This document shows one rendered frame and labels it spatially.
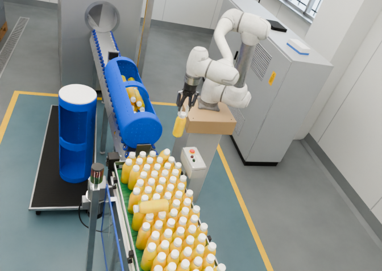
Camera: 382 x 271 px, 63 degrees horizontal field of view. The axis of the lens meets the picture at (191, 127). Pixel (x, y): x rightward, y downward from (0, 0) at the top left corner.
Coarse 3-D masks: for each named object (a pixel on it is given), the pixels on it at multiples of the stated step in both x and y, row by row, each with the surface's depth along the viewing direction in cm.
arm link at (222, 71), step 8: (224, 24) 192; (232, 24) 197; (216, 32) 188; (224, 32) 190; (216, 40) 185; (224, 40) 182; (224, 48) 178; (224, 56) 176; (216, 64) 163; (224, 64) 164; (232, 64) 168; (208, 72) 164; (216, 72) 162; (224, 72) 161; (232, 72) 162; (216, 80) 165; (224, 80) 163; (232, 80) 162
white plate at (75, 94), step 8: (64, 88) 242; (72, 88) 245; (80, 88) 247; (88, 88) 250; (64, 96) 234; (72, 96) 237; (80, 96) 239; (88, 96) 241; (96, 96) 245; (80, 104) 232
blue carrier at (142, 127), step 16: (112, 64) 258; (128, 64) 271; (112, 80) 245; (112, 96) 237; (144, 96) 254; (128, 112) 209; (144, 112) 208; (128, 128) 205; (144, 128) 210; (160, 128) 215; (128, 144) 214
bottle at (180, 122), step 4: (176, 120) 191; (180, 120) 189; (184, 120) 190; (176, 124) 192; (180, 124) 190; (184, 124) 192; (176, 128) 193; (180, 128) 193; (172, 132) 199; (176, 132) 195; (180, 132) 195; (176, 136) 197; (180, 136) 198
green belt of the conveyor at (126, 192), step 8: (120, 168) 209; (120, 176) 203; (120, 184) 198; (128, 192) 194; (120, 200) 188; (128, 200) 189; (128, 216) 180; (136, 232) 173; (136, 248) 166; (136, 256) 162
